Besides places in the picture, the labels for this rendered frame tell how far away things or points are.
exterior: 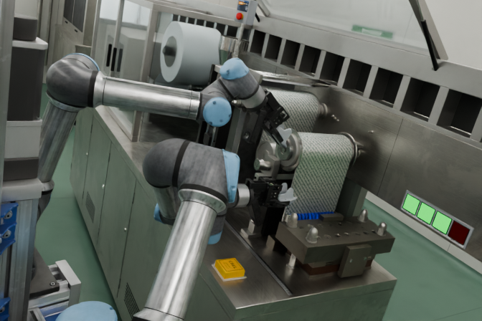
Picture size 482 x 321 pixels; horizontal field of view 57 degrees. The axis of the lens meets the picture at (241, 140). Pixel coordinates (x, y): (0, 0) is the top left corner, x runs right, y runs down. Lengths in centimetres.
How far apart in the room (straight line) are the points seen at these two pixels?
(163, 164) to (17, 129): 31
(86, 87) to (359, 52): 106
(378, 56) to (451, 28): 276
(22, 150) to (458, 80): 121
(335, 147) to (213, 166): 68
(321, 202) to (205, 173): 73
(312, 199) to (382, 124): 37
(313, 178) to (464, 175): 47
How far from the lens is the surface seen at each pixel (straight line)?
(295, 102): 172
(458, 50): 436
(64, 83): 119
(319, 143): 154
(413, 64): 162
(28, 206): 100
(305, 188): 156
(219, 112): 115
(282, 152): 152
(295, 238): 145
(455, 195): 150
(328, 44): 193
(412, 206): 158
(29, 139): 97
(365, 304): 167
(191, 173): 101
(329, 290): 150
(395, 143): 163
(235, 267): 141
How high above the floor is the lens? 168
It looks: 16 degrees down
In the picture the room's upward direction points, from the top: 13 degrees clockwise
